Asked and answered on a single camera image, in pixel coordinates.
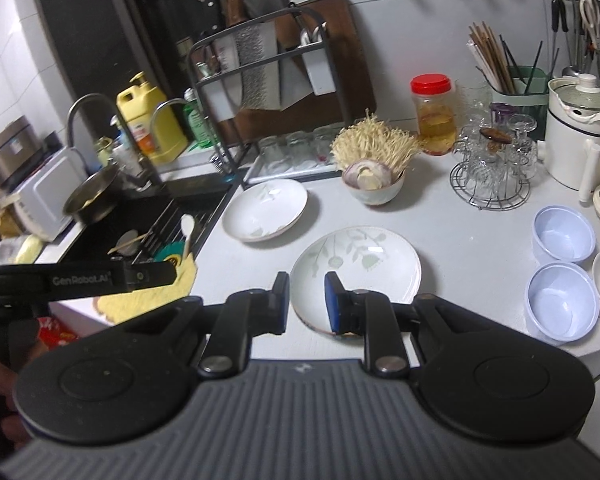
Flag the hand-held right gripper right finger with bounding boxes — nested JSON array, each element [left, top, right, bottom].
[[324, 271, 501, 378]]

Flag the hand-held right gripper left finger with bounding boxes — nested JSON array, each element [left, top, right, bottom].
[[109, 271, 291, 377]]

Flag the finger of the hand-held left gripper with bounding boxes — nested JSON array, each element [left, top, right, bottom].
[[125, 258, 177, 293]]

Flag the deep leaf-print plate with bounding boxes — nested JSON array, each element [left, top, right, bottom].
[[222, 178, 309, 244]]

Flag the lavender plastic bowl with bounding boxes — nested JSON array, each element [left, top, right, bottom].
[[524, 262, 600, 347], [532, 204, 597, 267]]

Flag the yellow dish cloth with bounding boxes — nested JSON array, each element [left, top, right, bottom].
[[94, 254, 201, 322]]

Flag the red packet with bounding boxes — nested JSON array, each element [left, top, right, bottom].
[[34, 316, 78, 352]]

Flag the white spoon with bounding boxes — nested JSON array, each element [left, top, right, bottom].
[[179, 213, 196, 262]]

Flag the black sink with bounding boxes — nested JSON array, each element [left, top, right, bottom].
[[67, 174, 233, 267]]

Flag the white toaster oven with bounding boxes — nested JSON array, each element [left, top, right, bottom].
[[10, 146, 89, 244]]

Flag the steel pot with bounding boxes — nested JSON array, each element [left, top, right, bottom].
[[62, 164, 125, 226]]

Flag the white drain tray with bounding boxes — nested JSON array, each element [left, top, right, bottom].
[[242, 150, 345, 184]]

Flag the halved purple onion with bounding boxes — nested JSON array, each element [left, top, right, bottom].
[[342, 158, 394, 192]]

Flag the silver rice cooker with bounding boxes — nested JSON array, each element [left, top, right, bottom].
[[0, 115, 47, 182]]

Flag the yellow detergent bottle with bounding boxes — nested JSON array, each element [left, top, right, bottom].
[[116, 71, 189, 164]]

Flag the row of clear glasses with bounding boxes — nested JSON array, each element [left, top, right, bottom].
[[257, 124, 343, 171]]

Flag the green bottle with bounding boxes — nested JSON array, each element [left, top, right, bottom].
[[183, 88, 222, 149]]

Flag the enoki mushroom bunch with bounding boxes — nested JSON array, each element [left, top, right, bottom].
[[330, 109, 424, 177]]

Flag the small steel faucet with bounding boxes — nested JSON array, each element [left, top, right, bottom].
[[150, 97, 193, 133]]

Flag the tall steel faucet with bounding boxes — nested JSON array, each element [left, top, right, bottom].
[[65, 92, 164, 188]]

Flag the red-lidded plastic jar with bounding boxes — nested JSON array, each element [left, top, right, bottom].
[[410, 74, 456, 157]]

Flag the set of crystal glass cups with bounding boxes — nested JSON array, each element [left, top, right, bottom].
[[452, 80, 539, 201]]

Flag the steel cleaver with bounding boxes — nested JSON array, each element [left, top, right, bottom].
[[232, 22, 282, 112]]

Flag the brown round lid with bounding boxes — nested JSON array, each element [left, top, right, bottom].
[[479, 127, 517, 152]]

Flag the black knife rack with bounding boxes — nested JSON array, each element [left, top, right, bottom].
[[186, 4, 352, 162]]

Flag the brown cutting board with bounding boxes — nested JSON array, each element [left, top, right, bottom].
[[219, 0, 378, 137]]

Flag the purple glass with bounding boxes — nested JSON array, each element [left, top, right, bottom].
[[489, 102, 517, 127]]

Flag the green chopstick holder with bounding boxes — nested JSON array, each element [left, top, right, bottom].
[[490, 64, 562, 111]]

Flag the white electric cooking pot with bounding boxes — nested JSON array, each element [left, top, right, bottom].
[[544, 73, 600, 204]]

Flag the bundle of chopsticks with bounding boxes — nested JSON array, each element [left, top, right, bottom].
[[466, 21, 517, 95]]

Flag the hanging kitchen utensils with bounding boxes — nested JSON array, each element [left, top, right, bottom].
[[549, 0, 600, 78]]

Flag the wire cup rack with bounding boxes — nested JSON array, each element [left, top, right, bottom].
[[449, 160, 531, 211]]

